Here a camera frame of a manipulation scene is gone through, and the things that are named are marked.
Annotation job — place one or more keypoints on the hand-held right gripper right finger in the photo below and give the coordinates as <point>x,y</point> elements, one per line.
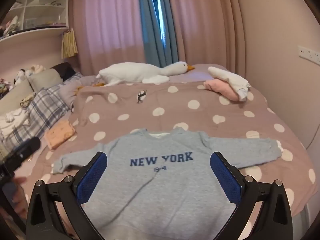
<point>225,177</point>

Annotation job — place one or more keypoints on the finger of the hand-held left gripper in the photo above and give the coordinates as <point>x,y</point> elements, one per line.
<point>27,148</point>

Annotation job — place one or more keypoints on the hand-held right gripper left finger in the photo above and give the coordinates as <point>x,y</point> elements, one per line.
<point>92,177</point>

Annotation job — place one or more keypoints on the grey printed sweatshirt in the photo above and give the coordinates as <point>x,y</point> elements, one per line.
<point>162,192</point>

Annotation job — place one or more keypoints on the person's left hand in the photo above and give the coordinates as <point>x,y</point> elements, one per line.
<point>18,197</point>

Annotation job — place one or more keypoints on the white crumpled cloth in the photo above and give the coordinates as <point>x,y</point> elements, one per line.
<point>16,116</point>

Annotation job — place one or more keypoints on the orange folded cloth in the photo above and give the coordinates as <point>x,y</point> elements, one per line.
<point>60,135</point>

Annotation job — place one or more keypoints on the floral patterned cloth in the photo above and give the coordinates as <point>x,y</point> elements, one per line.
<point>27,101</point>

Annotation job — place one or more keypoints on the blue plaid pillow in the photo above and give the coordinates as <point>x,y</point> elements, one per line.
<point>47,105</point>

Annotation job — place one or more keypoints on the grey pillow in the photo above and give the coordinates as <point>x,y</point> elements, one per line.
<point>45,80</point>
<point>15,97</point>

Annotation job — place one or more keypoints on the colourful crumpled cloth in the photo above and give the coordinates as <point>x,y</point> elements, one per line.
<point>3,87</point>

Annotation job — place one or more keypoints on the pile of plush toys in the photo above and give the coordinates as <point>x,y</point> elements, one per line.
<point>27,72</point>

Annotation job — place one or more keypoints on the mauve dotted blanket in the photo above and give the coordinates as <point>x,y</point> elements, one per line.
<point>175,110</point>

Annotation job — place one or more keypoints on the dark brown pillow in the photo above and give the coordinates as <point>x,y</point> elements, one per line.
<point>63,71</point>

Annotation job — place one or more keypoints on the pink folded cloth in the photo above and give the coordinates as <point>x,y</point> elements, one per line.
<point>220,87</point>

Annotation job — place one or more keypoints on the white folded cloth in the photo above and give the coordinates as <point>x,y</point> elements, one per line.
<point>232,80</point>

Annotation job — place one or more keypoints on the lilac bed sheet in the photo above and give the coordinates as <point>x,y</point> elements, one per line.
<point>200,71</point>

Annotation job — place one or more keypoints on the white goose plush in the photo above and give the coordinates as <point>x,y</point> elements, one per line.
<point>130,73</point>

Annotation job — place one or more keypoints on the yellow pleated hanging cloth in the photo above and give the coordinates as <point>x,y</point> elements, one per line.
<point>68,43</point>

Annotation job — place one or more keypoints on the white cubby shelf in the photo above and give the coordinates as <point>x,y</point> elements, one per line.
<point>37,31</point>

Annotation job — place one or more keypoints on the pink curtain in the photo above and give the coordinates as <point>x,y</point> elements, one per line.
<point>205,17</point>
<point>105,17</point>

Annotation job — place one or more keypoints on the blue curtain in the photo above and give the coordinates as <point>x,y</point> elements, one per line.
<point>147,30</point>

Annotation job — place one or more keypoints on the white wall socket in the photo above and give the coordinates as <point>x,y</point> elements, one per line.
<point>308,53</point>

